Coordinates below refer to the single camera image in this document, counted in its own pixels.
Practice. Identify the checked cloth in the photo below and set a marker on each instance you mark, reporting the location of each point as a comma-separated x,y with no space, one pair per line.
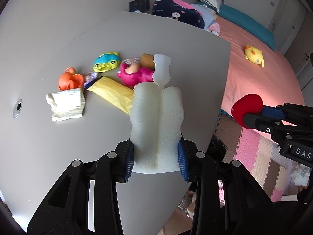
66,102

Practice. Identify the white cartoon blanket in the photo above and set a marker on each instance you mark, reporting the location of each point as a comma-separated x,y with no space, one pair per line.
214,28

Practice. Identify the brown toy piece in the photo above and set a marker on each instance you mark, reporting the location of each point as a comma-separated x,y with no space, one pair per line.
147,60

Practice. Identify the blue foam floor mat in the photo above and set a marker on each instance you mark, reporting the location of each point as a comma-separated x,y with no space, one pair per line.
223,114

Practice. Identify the white plastic bag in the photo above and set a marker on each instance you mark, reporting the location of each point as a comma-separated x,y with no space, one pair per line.
299,176

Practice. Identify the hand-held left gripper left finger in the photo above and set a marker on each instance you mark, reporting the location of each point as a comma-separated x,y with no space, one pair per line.
129,161

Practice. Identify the yellow paper packet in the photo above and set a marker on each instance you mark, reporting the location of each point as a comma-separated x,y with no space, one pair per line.
112,91

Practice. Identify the pink bed sheet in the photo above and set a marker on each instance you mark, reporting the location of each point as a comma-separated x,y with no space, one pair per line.
264,78

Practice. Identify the light blue quilted blanket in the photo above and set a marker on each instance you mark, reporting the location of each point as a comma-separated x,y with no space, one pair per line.
206,17

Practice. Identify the pink bear toy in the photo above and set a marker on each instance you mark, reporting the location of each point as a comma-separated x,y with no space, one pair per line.
137,76

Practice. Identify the metal table grommet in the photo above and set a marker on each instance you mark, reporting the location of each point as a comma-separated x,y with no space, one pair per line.
17,107

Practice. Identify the yellow duck plush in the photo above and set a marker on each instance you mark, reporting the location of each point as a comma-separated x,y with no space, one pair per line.
254,55

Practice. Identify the teal bed pillow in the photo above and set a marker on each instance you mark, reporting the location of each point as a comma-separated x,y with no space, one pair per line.
244,23

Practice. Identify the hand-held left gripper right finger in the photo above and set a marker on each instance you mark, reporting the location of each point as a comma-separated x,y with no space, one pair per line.
182,159

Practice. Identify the white foam block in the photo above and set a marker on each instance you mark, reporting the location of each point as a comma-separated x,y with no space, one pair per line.
156,127

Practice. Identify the pink fleece blanket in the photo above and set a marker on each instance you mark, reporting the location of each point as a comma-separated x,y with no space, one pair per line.
185,5

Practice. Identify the black trash bin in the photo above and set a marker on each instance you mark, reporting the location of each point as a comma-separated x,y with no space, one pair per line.
217,149

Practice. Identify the orange plastic toy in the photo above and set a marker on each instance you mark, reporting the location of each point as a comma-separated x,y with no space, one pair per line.
69,80

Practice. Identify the red round plush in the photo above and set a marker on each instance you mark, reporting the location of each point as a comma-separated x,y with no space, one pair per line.
245,107

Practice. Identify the white translucent plastic piece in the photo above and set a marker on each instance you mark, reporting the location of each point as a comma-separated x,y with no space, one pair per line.
161,71

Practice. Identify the grey door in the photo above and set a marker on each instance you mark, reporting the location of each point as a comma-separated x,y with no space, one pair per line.
291,7

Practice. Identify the pink and beige floor mats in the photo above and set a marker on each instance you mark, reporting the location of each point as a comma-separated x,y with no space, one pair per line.
254,156

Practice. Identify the small purple checkered pouch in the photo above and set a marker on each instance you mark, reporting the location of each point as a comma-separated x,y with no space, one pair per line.
130,60

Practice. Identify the navy printed blanket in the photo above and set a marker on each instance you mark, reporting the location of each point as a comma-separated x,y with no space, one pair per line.
176,12

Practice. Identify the person's leg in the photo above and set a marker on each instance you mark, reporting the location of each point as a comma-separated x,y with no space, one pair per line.
176,220

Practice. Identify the blue and yellow turtle toy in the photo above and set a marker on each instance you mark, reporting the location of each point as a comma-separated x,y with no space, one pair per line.
106,61

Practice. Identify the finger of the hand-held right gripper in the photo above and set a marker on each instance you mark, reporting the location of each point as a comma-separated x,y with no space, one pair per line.
272,112
256,122

